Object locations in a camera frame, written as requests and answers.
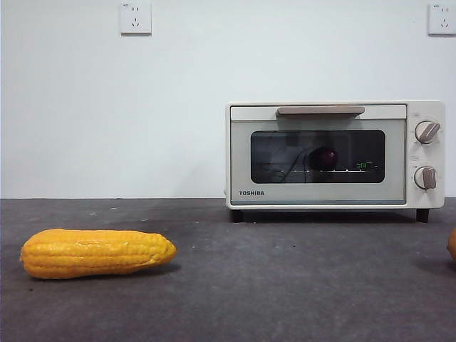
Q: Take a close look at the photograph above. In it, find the oven door with beige handle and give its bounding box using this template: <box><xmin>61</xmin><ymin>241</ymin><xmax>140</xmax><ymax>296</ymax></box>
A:
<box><xmin>229</xmin><ymin>104</ymin><xmax>408</xmax><ymax>207</ymax></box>

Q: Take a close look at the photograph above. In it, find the purple eggplant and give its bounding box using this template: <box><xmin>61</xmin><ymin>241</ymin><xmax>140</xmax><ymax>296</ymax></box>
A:
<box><xmin>308</xmin><ymin>145</ymin><xmax>338</xmax><ymax>170</ymax></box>

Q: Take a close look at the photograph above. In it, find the beige oven knob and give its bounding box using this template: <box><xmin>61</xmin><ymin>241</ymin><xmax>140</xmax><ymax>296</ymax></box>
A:
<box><xmin>414</xmin><ymin>120</ymin><xmax>442</xmax><ymax>145</ymax></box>
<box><xmin>413</xmin><ymin>166</ymin><xmax>439</xmax><ymax>190</ymax></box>

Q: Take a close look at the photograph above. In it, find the cream white toaster oven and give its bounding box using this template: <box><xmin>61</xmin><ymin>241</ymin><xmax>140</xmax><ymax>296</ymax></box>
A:
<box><xmin>225</xmin><ymin>100</ymin><xmax>446</xmax><ymax>224</ymax></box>

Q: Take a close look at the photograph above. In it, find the yellow corn cob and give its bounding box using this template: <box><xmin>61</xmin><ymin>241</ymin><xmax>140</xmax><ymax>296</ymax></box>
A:
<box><xmin>20</xmin><ymin>228</ymin><xmax>178</xmax><ymax>280</ymax></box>

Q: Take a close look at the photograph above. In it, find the brown potato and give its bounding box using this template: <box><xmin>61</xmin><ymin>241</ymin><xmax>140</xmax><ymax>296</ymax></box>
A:
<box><xmin>447</xmin><ymin>227</ymin><xmax>456</xmax><ymax>263</ymax></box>

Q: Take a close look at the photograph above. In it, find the white wall socket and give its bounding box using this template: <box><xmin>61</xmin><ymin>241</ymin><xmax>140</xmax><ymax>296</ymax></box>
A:
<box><xmin>120</xmin><ymin>2</ymin><xmax>153</xmax><ymax>36</ymax></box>
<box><xmin>427</xmin><ymin>3</ymin><xmax>456</xmax><ymax>36</ymax></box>

